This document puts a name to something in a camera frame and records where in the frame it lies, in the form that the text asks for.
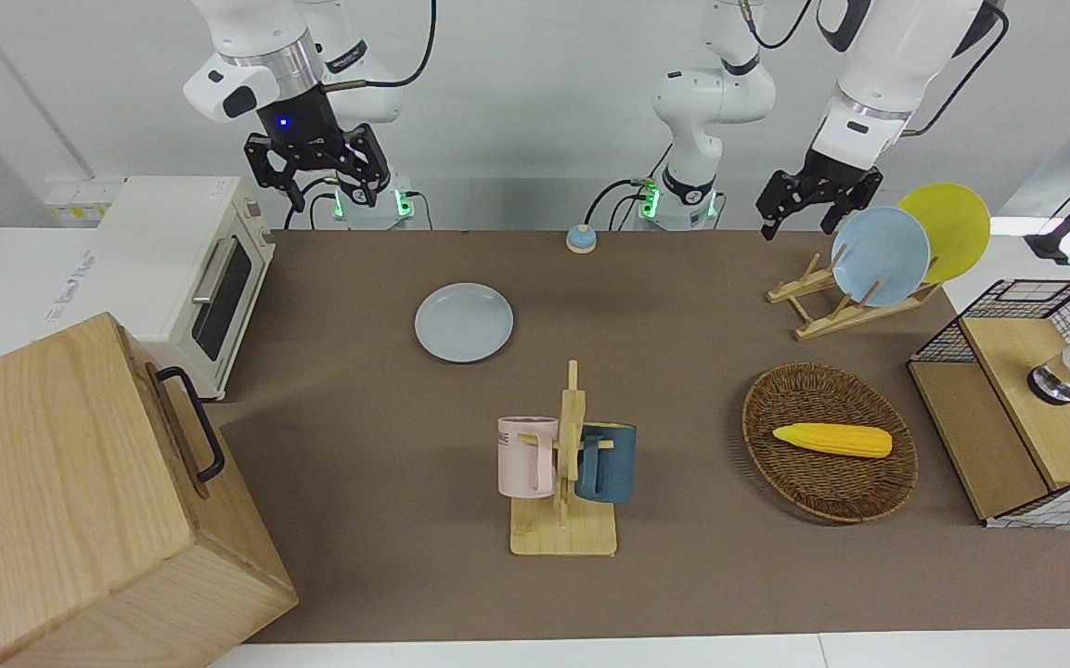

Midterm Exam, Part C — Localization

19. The wooden cabinet box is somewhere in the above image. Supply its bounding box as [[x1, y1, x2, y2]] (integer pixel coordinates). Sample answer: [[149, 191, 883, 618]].
[[0, 312, 300, 668]]

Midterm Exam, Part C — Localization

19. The brown wicker basket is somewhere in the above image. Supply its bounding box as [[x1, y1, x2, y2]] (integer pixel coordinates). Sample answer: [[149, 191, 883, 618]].
[[742, 362, 920, 525]]

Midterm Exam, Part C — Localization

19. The yellow plate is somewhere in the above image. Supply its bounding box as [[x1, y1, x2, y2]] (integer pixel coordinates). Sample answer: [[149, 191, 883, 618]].
[[897, 183, 992, 285]]

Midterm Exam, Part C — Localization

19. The dark blue mug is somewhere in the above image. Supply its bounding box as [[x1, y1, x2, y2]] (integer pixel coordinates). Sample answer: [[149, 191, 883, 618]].
[[575, 422, 638, 505]]

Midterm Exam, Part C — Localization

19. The wire grid wooden shelf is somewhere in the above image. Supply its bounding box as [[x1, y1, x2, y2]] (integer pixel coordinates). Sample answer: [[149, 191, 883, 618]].
[[908, 278, 1070, 530]]

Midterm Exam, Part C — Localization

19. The wooden mug tree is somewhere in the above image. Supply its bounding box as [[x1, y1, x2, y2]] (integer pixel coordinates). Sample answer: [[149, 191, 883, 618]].
[[509, 360, 618, 558]]

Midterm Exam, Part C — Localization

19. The black cabinet handle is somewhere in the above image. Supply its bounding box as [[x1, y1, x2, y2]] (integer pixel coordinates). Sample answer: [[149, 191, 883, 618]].
[[156, 366, 226, 483]]

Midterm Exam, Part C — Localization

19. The black cable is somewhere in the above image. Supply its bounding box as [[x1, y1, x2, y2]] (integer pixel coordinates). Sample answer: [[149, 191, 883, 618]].
[[586, 176, 670, 231], [743, 0, 814, 50], [901, 0, 1009, 137], [284, 176, 341, 231], [323, 0, 438, 91]]

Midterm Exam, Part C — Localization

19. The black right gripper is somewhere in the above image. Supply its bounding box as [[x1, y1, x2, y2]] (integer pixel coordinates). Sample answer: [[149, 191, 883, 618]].
[[245, 83, 393, 212]]

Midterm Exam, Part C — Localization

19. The light blue plate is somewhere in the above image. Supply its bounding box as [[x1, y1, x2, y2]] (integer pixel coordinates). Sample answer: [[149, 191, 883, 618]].
[[832, 206, 932, 308]]

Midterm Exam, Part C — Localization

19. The gray plate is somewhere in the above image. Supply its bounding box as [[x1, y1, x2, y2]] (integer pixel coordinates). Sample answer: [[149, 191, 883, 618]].
[[414, 282, 515, 364]]

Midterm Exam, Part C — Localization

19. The white wall socket strip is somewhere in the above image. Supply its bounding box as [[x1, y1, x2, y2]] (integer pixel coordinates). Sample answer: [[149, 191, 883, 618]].
[[45, 179, 125, 225]]

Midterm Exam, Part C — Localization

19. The yellow corn cob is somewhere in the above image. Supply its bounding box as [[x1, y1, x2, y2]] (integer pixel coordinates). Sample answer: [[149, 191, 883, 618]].
[[772, 423, 894, 459]]

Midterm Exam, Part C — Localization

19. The wooden plate rack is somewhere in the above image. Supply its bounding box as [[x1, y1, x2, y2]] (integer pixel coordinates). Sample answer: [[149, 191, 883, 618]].
[[767, 244, 944, 341]]

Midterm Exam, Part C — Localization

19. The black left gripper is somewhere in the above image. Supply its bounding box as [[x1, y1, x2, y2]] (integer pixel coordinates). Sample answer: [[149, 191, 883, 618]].
[[757, 151, 884, 240]]

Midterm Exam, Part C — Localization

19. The brown table mat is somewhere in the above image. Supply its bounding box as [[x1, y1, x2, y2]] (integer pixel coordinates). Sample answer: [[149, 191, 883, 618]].
[[210, 229, 1070, 644]]

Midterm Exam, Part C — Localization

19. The pink mug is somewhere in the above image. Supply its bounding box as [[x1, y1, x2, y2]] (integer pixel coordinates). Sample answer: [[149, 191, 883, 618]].
[[497, 417, 560, 498]]

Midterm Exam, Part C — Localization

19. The white toaster oven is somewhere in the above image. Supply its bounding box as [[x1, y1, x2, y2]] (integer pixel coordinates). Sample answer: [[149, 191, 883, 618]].
[[43, 176, 276, 402]]

